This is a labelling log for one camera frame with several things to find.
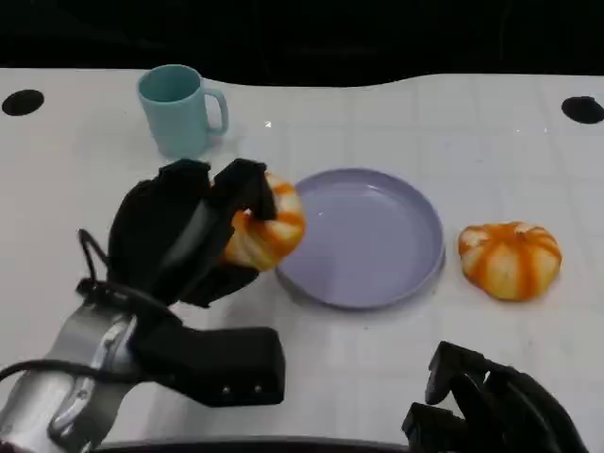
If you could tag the orange white toy bread roll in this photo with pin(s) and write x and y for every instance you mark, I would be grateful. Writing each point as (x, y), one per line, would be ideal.
(278, 231)
(509, 262)

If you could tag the dark robot torso edge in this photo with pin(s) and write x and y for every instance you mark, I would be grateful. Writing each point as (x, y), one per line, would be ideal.
(259, 446)

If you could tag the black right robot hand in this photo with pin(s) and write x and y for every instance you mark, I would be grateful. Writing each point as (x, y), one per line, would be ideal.
(509, 406)

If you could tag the pale green mug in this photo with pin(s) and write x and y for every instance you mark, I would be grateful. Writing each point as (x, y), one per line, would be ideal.
(177, 113)

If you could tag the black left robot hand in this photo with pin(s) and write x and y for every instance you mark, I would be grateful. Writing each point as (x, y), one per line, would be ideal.
(151, 236)

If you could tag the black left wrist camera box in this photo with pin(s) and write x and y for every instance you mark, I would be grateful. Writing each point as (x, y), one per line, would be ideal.
(217, 368)

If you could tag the lilac plate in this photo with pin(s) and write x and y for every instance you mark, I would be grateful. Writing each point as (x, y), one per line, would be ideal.
(368, 240)

